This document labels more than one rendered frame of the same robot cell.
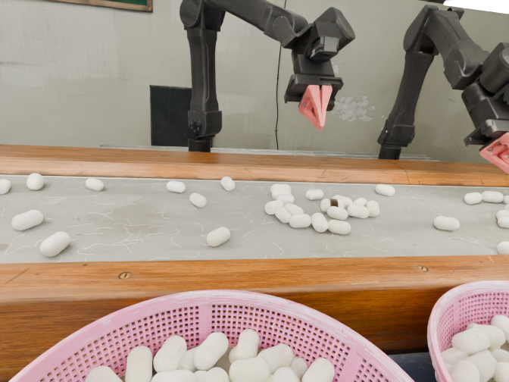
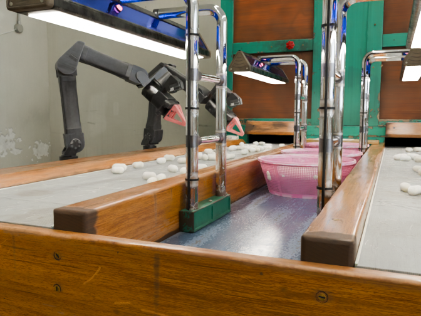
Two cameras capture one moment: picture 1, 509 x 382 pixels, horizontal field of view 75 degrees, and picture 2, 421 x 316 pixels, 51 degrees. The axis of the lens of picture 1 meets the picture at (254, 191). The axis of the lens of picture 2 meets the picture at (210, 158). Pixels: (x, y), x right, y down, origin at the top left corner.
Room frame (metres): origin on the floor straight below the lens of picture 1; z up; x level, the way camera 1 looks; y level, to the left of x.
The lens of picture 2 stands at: (-0.35, 1.18, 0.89)
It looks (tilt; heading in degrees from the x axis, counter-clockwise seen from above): 5 degrees down; 303
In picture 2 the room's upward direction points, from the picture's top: straight up
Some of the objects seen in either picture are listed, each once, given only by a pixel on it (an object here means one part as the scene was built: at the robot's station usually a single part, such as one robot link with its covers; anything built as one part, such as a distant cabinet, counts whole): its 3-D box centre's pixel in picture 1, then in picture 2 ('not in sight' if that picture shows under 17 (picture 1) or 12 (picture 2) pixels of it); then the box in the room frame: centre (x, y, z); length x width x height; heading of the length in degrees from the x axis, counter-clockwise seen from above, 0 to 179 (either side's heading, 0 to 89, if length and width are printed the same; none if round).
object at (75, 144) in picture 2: (203, 128); (71, 147); (0.90, 0.16, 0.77); 0.09 x 0.06 x 0.06; 147
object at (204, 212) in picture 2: not in sight; (171, 110); (0.22, 0.46, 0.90); 0.20 x 0.19 x 0.45; 101
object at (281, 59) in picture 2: not in sight; (280, 113); (0.40, -0.49, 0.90); 0.20 x 0.19 x 0.45; 101
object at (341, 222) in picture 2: not in sight; (368, 177); (-0.03, -0.14, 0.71); 1.81 x 0.05 x 0.11; 101
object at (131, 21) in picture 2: not in sight; (138, 24); (0.30, 0.47, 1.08); 0.62 x 0.08 x 0.07; 101
